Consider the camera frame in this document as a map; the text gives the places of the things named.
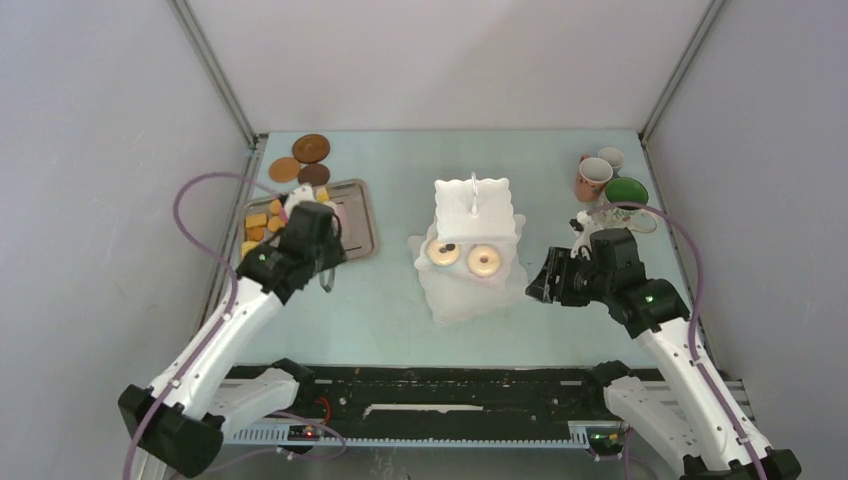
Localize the dark brown round coaster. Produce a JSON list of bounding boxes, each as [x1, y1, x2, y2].
[[292, 133, 331, 164]]

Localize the light brown round coaster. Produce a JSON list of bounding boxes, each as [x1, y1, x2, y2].
[[268, 157, 302, 183]]

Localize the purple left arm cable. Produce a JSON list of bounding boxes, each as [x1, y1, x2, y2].
[[122, 172, 348, 480]]

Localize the metal serving tray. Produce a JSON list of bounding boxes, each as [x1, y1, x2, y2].
[[238, 179, 378, 262]]

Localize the pink-tipped metal tongs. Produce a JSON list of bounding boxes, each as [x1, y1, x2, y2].
[[318, 267, 336, 293]]

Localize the yellow square cake piece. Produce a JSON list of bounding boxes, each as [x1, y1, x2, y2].
[[244, 213, 268, 229]]

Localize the green-inside floral mug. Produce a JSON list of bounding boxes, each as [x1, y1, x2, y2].
[[597, 177, 658, 234]]

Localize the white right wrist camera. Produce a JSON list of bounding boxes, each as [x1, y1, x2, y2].
[[570, 210, 603, 259]]

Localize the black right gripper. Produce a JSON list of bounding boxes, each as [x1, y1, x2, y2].
[[525, 246, 613, 307]]

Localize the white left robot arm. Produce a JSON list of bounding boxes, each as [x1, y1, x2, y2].
[[118, 201, 346, 478]]

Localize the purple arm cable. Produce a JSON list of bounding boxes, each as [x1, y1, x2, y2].
[[589, 201, 770, 480], [122, 172, 348, 480]]

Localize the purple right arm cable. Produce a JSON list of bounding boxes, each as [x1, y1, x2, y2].
[[589, 201, 770, 480]]

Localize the small white cup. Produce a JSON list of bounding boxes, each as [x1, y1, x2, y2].
[[597, 147, 626, 176]]

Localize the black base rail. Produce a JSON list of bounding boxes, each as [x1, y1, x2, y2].
[[225, 365, 664, 444]]

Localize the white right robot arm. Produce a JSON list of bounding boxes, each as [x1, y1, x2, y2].
[[525, 229, 802, 479]]

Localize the pink mug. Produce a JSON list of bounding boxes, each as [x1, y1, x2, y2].
[[575, 156, 615, 203]]

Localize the white chocolate-hole donut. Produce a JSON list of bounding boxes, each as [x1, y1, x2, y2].
[[425, 239, 460, 267]]

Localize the white frosted donut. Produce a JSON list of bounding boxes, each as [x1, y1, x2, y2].
[[467, 245, 501, 278]]

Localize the yellow swirl roll cake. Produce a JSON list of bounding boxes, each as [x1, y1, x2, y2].
[[240, 240, 259, 259]]

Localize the white three-tier cake stand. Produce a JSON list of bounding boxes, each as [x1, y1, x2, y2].
[[408, 174, 527, 325]]

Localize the darkest brown round coaster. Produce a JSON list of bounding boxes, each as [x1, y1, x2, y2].
[[297, 163, 331, 187]]

